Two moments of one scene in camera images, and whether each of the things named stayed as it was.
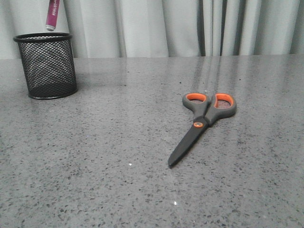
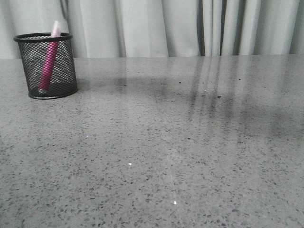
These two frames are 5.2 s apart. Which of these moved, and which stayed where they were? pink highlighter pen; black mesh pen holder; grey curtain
Moved: pink highlighter pen
Stayed: grey curtain; black mesh pen holder
